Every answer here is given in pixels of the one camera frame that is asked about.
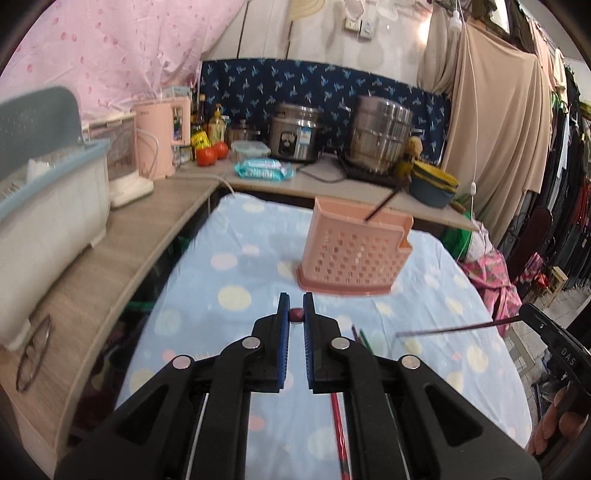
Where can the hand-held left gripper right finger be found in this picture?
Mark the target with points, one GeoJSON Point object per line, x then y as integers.
{"type": "Point", "coordinates": [308, 355]}

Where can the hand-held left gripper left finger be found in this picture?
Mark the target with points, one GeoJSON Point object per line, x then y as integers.
{"type": "Point", "coordinates": [284, 350]}

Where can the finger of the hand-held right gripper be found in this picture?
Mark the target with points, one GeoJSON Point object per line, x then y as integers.
{"type": "Point", "coordinates": [538, 318]}

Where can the green chopstick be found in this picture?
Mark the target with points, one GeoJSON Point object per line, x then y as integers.
{"type": "Point", "coordinates": [366, 342]}

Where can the bright red chopstick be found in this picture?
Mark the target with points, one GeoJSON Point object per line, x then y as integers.
{"type": "Point", "coordinates": [339, 438]}

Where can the pink plastic utensil basket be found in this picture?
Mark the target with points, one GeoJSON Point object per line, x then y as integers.
{"type": "Point", "coordinates": [355, 254]}

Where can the dark brown chopstick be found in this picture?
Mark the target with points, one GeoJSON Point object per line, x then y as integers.
{"type": "Point", "coordinates": [383, 205]}

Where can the person's right hand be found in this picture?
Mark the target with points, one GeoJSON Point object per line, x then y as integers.
{"type": "Point", "coordinates": [570, 422]}

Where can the wooden stool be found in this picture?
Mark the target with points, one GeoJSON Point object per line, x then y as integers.
{"type": "Point", "coordinates": [558, 279]}

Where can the pink patterned cloth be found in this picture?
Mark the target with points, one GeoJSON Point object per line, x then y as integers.
{"type": "Point", "coordinates": [491, 286]}

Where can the blue dotted tablecloth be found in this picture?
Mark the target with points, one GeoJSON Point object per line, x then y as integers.
{"type": "Point", "coordinates": [221, 258]}

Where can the row of hanging clothes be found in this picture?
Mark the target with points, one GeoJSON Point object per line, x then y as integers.
{"type": "Point", "coordinates": [572, 161]}

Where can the dark blue bowl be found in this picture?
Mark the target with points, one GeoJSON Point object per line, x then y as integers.
{"type": "Point", "coordinates": [429, 197]}

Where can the green bowl yellow inside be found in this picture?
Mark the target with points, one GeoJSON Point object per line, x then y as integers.
{"type": "Point", "coordinates": [438, 175]}
{"type": "Point", "coordinates": [436, 187]}

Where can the wet wipes pack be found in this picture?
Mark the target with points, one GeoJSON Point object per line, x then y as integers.
{"type": "Point", "coordinates": [263, 169]}

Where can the black induction cooker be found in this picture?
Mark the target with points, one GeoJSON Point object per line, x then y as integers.
{"type": "Point", "coordinates": [364, 177]}

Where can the yellow tin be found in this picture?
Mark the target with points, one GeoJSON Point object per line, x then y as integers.
{"type": "Point", "coordinates": [406, 168]}

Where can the clear plastic food container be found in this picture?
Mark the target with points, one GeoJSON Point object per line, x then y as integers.
{"type": "Point", "coordinates": [250, 151]}

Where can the red tomato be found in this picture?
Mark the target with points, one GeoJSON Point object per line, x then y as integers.
{"type": "Point", "coordinates": [221, 149]}
{"type": "Point", "coordinates": [206, 156]}

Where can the yellow loofah sponge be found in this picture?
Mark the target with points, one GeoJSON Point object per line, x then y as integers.
{"type": "Point", "coordinates": [414, 146]}

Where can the steel rice cooker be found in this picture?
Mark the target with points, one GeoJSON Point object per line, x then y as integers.
{"type": "Point", "coordinates": [295, 136]}

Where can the small steel pot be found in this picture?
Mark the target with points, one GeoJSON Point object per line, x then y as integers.
{"type": "Point", "coordinates": [242, 133]}

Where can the steel steamer pot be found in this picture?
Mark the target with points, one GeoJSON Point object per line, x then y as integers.
{"type": "Point", "coordinates": [378, 138]}

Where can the jar with yellow label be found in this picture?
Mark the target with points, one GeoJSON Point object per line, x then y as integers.
{"type": "Point", "coordinates": [200, 138]}

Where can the yellow oil bottle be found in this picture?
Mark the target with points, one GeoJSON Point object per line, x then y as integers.
{"type": "Point", "coordinates": [216, 124]}

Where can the pink electric kettle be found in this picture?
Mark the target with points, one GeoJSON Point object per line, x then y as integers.
{"type": "Point", "coordinates": [157, 138]}

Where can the eyeglasses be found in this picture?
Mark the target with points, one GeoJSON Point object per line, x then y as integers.
{"type": "Point", "coordinates": [34, 355]}

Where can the white glass kettle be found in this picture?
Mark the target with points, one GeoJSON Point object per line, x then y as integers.
{"type": "Point", "coordinates": [122, 157]}

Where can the dark sauce bottle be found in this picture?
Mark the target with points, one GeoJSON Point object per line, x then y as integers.
{"type": "Point", "coordinates": [202, 110]}

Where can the navy floral cloth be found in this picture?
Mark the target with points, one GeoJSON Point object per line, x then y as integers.
{"type": "Point", "coordinates": [323, 87]}

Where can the white dish rack blue lid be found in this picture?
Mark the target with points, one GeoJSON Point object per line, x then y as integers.
{"type": "Point", "coordinates": [46, 207]}

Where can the white carton box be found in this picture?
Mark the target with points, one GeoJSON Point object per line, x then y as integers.
{"type": "Point", "coordinates": [176, 92]}

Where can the pink floral curtain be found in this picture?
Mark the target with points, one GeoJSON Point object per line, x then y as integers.
{"type": "Point", "coordinates": [115, 50]}

